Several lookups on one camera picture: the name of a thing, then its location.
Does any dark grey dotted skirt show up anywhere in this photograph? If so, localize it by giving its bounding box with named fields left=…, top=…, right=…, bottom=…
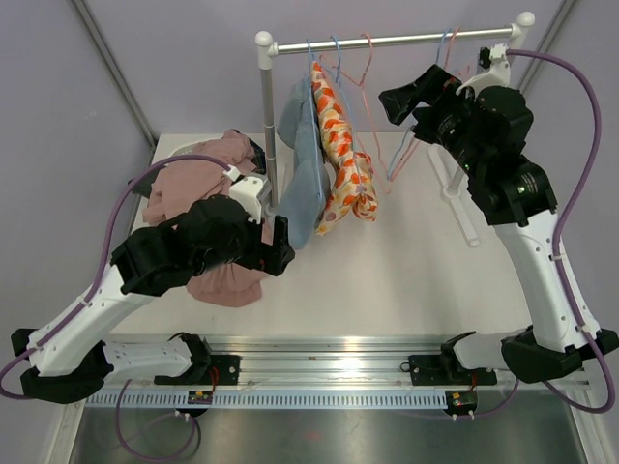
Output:
left=128, top=179, right=154, bottom=198

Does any white and silver clothes rack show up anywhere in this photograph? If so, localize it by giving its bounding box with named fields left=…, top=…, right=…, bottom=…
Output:
left=254, top=12, right=536, bottom=247

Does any light blue denim skirt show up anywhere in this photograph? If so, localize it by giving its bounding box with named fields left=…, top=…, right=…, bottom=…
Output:
left=277, top=76, right=330, bottom=250

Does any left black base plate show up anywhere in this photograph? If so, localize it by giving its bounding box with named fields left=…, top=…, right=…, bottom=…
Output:
left=154, top=354, right=241, bottom=386

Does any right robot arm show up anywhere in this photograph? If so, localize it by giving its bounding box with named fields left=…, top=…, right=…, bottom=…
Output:
left=379, top=65, right=618, bottom=384

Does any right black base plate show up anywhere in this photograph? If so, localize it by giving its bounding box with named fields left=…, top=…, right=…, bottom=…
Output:
left=400, top=355, right=497, bottom=387

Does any navy plaid skirt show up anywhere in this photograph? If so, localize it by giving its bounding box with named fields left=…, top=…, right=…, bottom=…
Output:
left=249, top=138, right=266, bottom=175

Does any white slotted cable duct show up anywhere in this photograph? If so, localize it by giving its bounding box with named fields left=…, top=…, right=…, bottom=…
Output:
left=86, top=389, right=447, bottom=410

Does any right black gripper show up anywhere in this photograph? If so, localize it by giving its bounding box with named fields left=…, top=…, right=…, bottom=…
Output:
left=380, top=66, right=486, bottom=179

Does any white perforated plastic basket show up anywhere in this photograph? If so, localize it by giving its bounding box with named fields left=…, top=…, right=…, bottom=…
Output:
left=171, top=140, right=206, bottom=158

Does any pink pleated skirt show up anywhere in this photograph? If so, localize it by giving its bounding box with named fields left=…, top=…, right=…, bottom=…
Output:
left=142, top=130, right=266, bottom=307

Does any orange floral skirt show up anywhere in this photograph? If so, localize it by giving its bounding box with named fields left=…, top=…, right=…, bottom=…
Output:
left=310, top=61, right=378, bottom=236

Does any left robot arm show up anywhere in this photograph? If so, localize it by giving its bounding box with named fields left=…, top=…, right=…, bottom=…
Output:
left=11, top=195, right=295, bottom=404

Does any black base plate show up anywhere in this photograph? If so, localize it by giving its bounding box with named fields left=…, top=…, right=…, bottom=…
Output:
left=154, top=354, right=241, bottom=386
left=400, top=355, right=497, bottom=387

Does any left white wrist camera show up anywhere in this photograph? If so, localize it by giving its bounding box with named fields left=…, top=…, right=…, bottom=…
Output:
left=225, top=165, right=271, bottom=224

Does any aluminium mounting rail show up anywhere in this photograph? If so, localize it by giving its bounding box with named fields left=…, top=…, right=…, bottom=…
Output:
left=77, top=333, right=513, bottom=391

